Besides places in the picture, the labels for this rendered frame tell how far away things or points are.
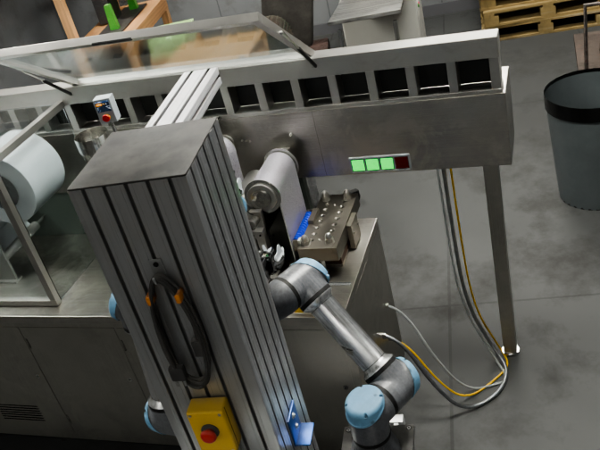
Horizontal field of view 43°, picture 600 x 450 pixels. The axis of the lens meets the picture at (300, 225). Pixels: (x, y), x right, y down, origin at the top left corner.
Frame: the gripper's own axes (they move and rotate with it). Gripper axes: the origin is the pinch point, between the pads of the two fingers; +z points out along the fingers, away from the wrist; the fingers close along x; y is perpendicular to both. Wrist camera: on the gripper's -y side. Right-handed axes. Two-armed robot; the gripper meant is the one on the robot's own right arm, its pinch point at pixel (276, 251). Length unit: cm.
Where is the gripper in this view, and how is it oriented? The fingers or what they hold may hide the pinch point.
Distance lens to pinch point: 287.6
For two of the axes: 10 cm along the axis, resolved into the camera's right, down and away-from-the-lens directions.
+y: -2.2, -8.3, -5.1
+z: 2.7, -5.6, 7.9
